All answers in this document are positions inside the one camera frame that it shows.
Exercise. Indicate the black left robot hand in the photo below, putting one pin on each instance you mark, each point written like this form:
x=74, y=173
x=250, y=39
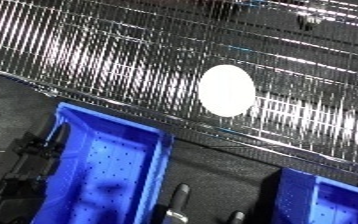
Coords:
x=33, y=166

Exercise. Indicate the white paper cup green band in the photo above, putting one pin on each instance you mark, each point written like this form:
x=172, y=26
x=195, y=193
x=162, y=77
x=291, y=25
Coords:
x=226, y=90

